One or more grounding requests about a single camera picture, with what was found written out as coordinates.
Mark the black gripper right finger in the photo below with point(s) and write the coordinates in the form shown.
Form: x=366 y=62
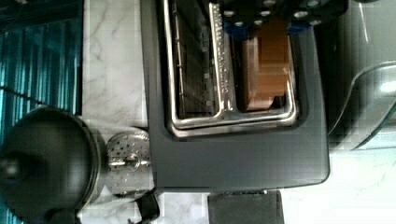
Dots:
x=301 y=15

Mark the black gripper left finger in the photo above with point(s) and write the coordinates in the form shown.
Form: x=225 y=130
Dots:
x=240 y=17

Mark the brown wooden toast slice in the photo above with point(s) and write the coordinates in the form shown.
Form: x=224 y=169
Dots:
x=266 y=64

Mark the stainless steel toaster oven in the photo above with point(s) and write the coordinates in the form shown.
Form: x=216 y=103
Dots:
x=356 y=55

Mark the dark grey toaster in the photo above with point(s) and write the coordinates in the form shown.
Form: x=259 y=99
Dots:
x=201 y=136

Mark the glass french press black lid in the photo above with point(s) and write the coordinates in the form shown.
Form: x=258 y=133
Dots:
x=54 y=164

